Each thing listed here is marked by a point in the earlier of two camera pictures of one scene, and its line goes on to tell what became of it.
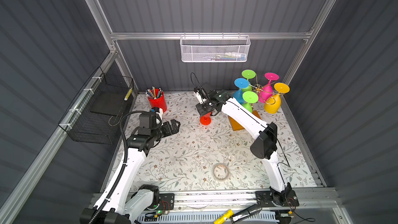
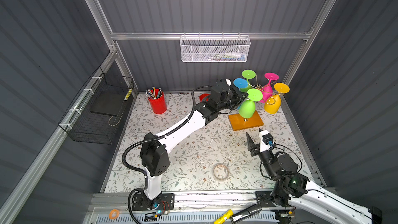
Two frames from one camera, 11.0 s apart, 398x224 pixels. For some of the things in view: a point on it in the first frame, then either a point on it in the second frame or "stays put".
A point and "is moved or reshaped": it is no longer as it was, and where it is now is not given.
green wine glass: (250, 97) is moved or reshaped
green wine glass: (248, 74) stays put
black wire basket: (95, 116) stays put
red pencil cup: (157, 99) stays put
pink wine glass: (266, 90) stays put
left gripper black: (174, 128) → (235, 93)
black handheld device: (246, 212) stays put
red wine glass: (205, 120) is moved or reshaped
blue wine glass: (240, 83) stays put
